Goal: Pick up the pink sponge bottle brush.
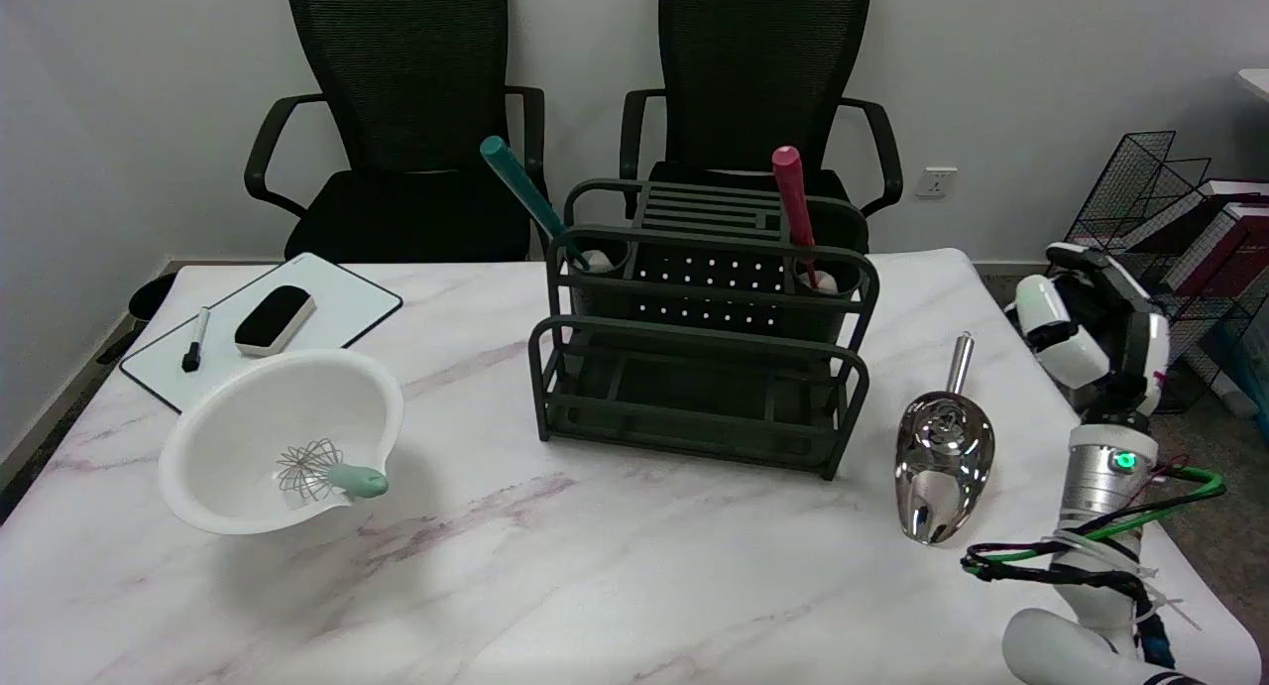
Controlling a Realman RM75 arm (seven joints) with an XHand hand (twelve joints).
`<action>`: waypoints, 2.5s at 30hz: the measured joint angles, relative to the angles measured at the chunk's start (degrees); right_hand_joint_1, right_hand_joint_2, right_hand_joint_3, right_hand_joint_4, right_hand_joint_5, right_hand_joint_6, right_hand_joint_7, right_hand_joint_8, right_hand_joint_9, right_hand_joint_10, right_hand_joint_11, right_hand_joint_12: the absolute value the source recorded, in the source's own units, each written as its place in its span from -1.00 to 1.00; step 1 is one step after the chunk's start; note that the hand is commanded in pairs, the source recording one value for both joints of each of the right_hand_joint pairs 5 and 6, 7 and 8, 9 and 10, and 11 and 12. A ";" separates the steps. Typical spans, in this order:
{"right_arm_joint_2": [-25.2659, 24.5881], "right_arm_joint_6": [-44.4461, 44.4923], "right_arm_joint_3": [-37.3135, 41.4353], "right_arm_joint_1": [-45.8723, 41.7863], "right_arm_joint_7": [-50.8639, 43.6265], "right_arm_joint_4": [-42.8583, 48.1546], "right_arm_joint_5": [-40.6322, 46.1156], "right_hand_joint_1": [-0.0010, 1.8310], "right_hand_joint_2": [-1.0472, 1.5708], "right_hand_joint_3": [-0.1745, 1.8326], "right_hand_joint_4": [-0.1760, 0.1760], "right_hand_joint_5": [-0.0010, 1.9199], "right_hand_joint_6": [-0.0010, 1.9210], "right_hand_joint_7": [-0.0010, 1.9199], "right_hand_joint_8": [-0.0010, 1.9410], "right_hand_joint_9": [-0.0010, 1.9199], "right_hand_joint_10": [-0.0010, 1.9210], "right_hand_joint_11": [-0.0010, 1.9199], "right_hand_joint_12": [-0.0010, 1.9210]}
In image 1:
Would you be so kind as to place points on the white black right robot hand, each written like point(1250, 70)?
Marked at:
point(1076, 353)

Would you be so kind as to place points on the pink sponge bottle brush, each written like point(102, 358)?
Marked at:
point(790, 194)

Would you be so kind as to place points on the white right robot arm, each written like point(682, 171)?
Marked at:
point(1100, 482)

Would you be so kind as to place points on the teal sponge bottle brush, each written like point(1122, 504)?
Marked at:
point(520, 189)

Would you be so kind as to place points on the shiny metal scoop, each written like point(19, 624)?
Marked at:
point(942, 457)

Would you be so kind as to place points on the teal object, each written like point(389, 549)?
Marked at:
point(1251, 378)

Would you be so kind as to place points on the red book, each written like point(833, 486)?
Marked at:
point(1239, 249)

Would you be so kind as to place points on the white maroon book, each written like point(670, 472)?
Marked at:
point(1214, 194)

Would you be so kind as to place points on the white table corner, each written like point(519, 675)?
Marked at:
point(1257, 82)

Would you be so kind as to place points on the dark green dish rack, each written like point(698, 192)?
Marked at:
point(694, 393)

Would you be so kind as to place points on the black mesh office chair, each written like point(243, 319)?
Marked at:
point(406, 70)
point(763, 60)

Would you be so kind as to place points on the small white whiteboard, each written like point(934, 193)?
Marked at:
point(342, 303)

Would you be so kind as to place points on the black white board eraser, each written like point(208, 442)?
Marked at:
point(273, 318)

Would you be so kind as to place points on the white mixing bowl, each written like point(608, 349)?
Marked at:
point(248, 417)

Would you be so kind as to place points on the black whiteboard marker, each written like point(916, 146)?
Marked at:
point(194, 348)

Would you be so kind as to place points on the black chair base foot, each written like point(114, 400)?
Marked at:
point(151, 296)

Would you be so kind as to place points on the white wall outlet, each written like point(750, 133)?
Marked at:
point(936, 183)

